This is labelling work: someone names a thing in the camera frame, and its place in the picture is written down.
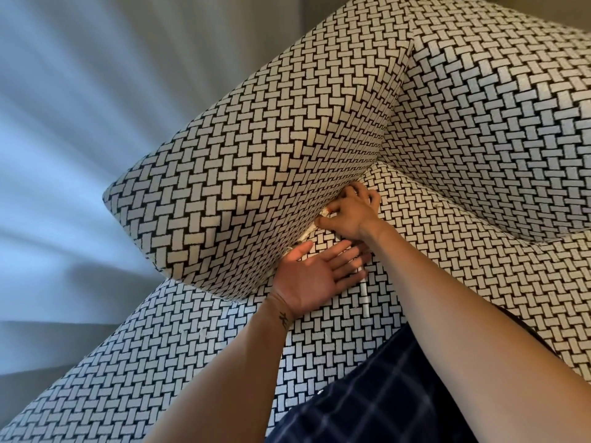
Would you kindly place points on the person's right hand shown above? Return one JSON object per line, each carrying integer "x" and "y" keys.
{"x": 353, "y": 215}

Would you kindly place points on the person's left hand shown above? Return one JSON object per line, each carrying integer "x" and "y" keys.
{"x": 310, "y": 279}

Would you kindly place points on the person's left little finger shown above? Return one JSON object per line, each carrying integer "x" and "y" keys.
{"x": 353, "y": 280}

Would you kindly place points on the person's left thumb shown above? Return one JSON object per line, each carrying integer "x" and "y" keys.
{"x": 299, "y": 251}

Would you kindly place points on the person's right thumb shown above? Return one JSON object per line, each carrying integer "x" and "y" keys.
{"x": 325, "y": 222}

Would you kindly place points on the person's left middle finger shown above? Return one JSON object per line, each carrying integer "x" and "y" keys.
{"x": 353, "y": 259}

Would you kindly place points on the person's left forearm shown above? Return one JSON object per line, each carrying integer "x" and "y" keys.
{"x": 221, "y": 378}

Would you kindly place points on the person's right forearm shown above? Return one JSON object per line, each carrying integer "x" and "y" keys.
{"x": 471, "y": 327}

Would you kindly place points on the thin white stick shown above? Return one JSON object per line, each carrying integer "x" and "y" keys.
{"x": 365, "y": 299}

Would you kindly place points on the black and white woven-pattern armchair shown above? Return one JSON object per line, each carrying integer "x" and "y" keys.
{"x": 286, "y": 147}

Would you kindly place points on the dark blue checked trousers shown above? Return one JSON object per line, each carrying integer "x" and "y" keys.
{"x": 369, "y": 401}

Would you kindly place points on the grey pleated curtain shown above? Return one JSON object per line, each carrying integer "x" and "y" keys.
{"x": 83, "y": 133}

